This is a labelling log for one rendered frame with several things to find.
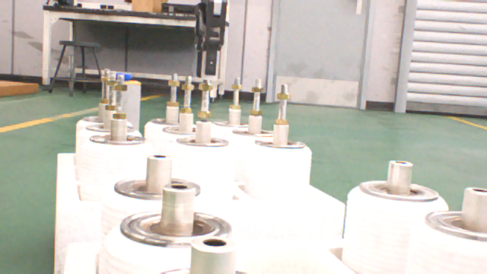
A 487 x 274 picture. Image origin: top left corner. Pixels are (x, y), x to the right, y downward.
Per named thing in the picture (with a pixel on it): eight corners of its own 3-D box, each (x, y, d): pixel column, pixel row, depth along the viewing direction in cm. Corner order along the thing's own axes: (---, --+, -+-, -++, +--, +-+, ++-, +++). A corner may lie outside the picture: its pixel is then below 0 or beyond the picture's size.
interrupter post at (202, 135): (195, 145, 79) (196, 122, 79) (193, 143, 82) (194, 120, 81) (211, 146, 80) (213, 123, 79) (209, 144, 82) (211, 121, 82)
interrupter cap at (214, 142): (177, 148, 76) (177, 142, 76) (174, 139, 84) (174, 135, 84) (233, 150, 78) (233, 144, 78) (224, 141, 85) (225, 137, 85)
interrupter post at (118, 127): (106, 143, 76) (106, 119, 76) (113, 141, 78) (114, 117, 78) (122, 144, 76) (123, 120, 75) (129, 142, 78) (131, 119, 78)
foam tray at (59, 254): (52, 348, 71) (56, 207, 68) (55, 246, 107) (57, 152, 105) (335, 323, 83) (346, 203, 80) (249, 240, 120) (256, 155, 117)
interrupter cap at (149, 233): (122, 253, 34) (122, 242, 34) (117, 218, 41) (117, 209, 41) (243, 251, 36) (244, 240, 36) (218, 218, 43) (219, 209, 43)
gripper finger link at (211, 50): (206, 36, 76) (203, 74, 76) (209, 35, 73) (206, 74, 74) (217, 37, 76) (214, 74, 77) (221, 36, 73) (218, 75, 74)
